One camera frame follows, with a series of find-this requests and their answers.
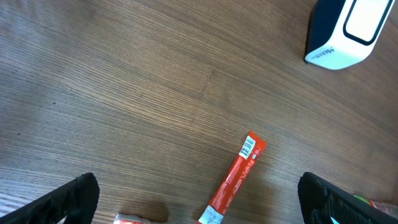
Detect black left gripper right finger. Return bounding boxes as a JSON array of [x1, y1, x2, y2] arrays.
[[298, 172, 397, 224]]

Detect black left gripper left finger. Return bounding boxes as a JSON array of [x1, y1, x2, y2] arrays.
[[1, 172, 100, 224]]

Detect small red white packet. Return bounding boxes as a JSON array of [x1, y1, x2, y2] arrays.
[[113, 213, 147, 224]]

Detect green snack bag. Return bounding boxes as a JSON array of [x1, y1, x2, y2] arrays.
[[354, 195, 398, 218]]

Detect red stick sachet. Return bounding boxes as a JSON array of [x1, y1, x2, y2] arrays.
[[197, 131, 267, 224]]

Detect white barcode scanner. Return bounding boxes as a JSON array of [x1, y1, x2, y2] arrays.
[[304, 0, 394, 70]]

